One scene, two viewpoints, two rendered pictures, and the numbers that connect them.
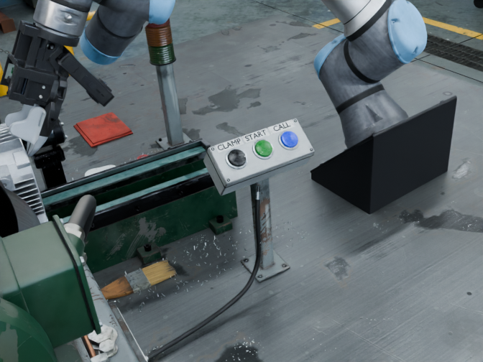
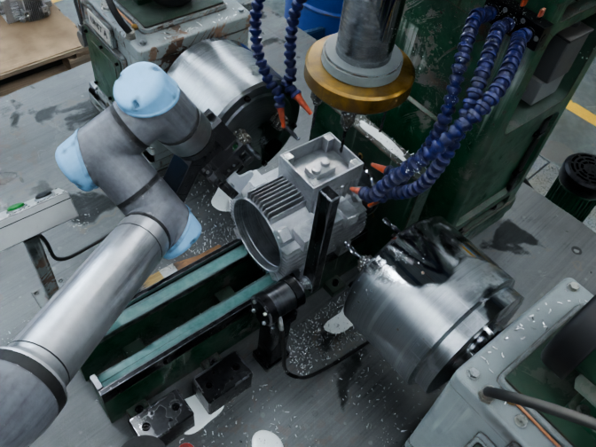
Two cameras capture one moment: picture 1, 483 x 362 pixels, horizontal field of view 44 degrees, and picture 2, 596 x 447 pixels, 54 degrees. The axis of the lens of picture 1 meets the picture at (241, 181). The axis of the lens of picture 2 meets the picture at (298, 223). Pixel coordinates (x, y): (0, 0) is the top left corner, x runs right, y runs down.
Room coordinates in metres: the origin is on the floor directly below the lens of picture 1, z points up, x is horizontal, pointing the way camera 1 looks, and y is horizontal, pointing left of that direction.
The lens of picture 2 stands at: (1.60, 0.22, 1.90)
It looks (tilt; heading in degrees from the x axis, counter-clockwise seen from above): 51 degrees down; 161
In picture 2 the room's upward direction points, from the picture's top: 9 degrees clockwise
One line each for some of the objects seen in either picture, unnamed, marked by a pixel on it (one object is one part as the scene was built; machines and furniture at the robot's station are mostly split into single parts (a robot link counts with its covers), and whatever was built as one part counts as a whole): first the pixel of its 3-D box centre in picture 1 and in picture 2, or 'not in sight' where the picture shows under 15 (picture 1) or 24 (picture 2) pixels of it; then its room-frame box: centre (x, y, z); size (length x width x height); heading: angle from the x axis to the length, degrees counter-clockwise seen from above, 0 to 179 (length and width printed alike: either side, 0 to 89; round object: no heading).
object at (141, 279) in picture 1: (122, 286); (184, 269); (0.84, 0.24, 0.80); 0.21 x 0.05 x 0.01; 116
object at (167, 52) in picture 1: (161, 51); not in sight; (1.37, 0.16, 1.05); 0.06 x 0.06 x 0.04
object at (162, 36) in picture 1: (158, 33); not in sight; (1.37, 0.16, 1.10); 0.06 x 0.06 x 0.04
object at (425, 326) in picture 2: not in sight; (442, 314); (1.16, 0.66, 1.04); 0.41 x 0.25 x 0.25; 27
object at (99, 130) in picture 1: (102, 128); not in sight; (1.49, 0.37, 0.80); 0.15 x 0.12 x 0.01; 29
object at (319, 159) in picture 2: not in sight; (319, 172); (0.87, 0.50, 1.11); 0.12 x 0.11 x 0.07; 115
